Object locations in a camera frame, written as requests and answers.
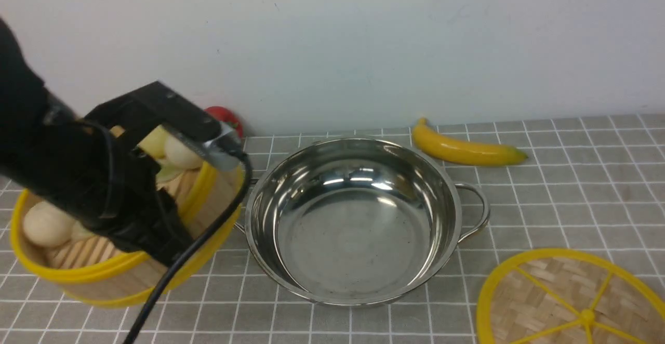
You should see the woven bamboo steamer lid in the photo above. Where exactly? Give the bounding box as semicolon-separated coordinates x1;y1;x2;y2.
476;248;664;343

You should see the yellow-green round bun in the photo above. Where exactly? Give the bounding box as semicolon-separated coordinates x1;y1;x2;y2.
138;125;169;160

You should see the stainless steel two-handled pot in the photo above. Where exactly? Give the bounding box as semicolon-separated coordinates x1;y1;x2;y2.
235;136;491;307

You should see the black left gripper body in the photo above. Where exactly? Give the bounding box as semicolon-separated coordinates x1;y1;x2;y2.
15;110;195;268

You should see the bamboo steamer basket yellow rim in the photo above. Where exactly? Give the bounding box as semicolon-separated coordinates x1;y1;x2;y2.
10;126;245;308

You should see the red bell pepper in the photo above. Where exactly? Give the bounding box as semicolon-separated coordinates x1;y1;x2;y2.
205;107;243;139

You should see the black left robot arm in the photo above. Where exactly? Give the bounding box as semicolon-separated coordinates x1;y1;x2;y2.
1;22;193;266

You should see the yellow banana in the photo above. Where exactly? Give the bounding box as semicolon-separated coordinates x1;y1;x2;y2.
411;117;529;166

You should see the black camera cable left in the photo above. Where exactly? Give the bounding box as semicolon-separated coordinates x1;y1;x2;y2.
123;152;254;344

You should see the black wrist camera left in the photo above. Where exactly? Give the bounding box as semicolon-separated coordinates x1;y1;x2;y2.
85;81;252;172

